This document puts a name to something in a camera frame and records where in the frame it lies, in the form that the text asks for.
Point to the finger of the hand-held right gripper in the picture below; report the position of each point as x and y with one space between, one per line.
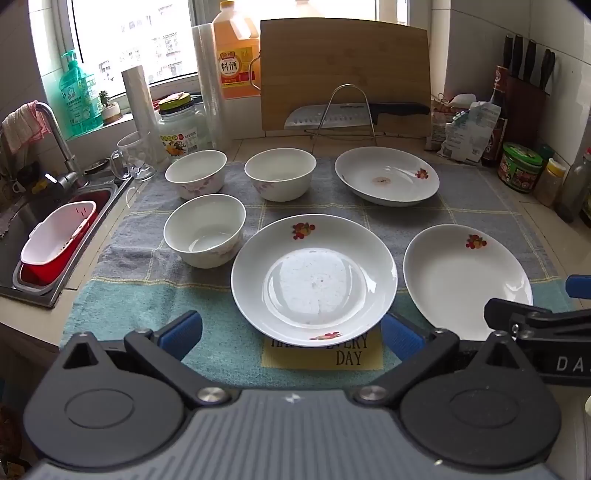
501 314
581 287

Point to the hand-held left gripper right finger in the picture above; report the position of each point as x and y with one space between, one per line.
401 339

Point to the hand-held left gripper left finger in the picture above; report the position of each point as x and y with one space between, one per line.
182 330

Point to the white floral bowl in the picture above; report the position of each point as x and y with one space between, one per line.
196 173
204 228
280 171

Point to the stained white fruit-print plate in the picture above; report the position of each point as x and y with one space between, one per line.
387 175

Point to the yellow-lidded spice jar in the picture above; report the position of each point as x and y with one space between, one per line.
549 184

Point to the grey and teal checked towel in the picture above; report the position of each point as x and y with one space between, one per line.
415 221

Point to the green-lidded sauce jar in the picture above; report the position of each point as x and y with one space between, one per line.
519 170

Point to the red basin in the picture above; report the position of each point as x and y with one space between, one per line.
46 273

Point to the white colander basket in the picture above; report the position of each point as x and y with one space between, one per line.
55 230

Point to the dark soy sauce bottle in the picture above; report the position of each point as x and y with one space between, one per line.
498 134

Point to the clear glass mug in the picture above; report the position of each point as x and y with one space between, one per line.
138 157

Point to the white printed bag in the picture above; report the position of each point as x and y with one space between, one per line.
466 134

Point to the dark knife block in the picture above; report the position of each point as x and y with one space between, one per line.
526 110

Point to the steel sink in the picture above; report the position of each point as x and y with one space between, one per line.
14 240

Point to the glass jar with yellow-green lid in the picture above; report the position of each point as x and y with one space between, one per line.
182 129

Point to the red and white bag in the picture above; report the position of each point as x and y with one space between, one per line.
443 120

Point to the metal faucet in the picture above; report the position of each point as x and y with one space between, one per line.
60 138

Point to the small white plastic bag roll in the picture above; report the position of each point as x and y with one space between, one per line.
141 106

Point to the small potted plant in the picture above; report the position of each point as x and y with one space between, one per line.
111 113

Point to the large clear plastic wrap roll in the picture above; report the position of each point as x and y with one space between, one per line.
210 92

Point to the green dish soap bottle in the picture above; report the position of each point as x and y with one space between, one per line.
81 101

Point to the pink rag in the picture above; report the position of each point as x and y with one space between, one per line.
25 124

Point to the orange cooking wine bottle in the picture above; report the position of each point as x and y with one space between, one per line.
235 64

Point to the bamboo cutting board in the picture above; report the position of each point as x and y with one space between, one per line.
346 60

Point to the window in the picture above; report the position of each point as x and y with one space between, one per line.
138 37

